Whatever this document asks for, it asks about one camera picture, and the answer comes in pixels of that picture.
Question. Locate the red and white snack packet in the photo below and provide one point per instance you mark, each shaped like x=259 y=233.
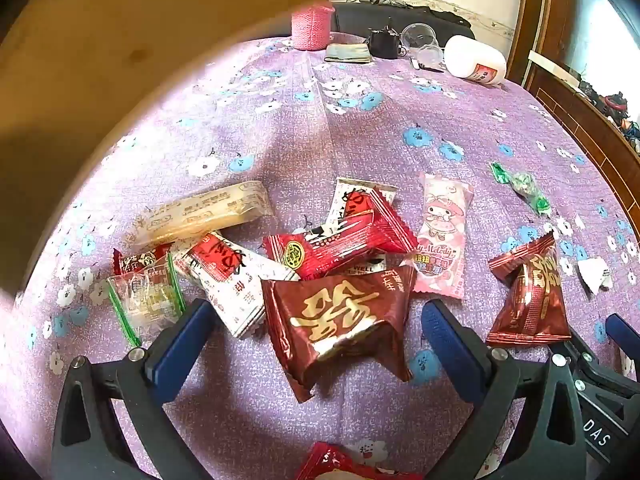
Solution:
x=335 y=465

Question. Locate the pink cartoon snack packet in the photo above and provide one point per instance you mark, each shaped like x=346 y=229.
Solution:
x=442 y=230

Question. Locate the clear plastic cup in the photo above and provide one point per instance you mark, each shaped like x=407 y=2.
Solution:
x=419 y=36

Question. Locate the red packet with round logo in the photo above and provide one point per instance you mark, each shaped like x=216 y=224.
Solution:
x=320 y=250

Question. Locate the white plastic bottle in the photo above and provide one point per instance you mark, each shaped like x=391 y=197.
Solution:
x=472 y=60

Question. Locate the green candy wrapper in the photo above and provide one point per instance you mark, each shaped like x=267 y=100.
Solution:
x=522 y=184

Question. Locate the white paper scrap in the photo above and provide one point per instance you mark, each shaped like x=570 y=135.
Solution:
x=595 y=272

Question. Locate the red striped snack packet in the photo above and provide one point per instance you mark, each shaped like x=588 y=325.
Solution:
x=390 y=225

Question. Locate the dark red gold-print packet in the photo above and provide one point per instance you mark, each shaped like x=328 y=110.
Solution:
x=340 y=325

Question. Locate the black sofa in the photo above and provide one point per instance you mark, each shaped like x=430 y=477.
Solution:
x=360 y=17

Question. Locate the cardboard box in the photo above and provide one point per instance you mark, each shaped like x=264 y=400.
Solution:
x=125 y=35

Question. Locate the dark red crinkled snack packet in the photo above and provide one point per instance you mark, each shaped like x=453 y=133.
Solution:
x=535 y=300

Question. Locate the white packet with black print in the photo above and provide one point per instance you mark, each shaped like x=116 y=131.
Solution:
x=372 y=265

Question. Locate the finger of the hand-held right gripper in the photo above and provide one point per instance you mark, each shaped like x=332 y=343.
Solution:
x=597 y=367
x=624 y=332

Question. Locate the wooden cabinet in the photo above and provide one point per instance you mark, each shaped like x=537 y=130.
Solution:
x=575 y=105

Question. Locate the white snack packet red label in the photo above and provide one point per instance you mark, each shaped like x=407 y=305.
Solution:
x=235 y=285
x=345 y=192

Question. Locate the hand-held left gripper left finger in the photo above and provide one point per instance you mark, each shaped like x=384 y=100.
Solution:
x=181 y=347

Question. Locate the purple floral tablecloth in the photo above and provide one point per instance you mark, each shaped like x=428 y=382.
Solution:
x=350 y=125

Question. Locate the clear packet with green edges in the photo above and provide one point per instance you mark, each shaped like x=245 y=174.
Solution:
x=145 y=300

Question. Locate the black pouch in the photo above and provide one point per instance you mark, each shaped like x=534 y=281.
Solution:
x=384 y=42

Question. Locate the clear plastic container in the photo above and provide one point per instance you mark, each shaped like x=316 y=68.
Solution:
x=430 y=56

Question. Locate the small red snack packet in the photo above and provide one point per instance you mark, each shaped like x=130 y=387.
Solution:
x=135 y=261

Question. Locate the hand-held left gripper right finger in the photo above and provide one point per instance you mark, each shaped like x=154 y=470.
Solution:
x=450 y=350

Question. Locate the bottle in pink knitted sleeve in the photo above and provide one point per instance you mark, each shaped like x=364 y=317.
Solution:
x=312 y=27

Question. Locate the beige biscuit packet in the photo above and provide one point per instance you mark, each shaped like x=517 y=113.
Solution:
x=200 y=215

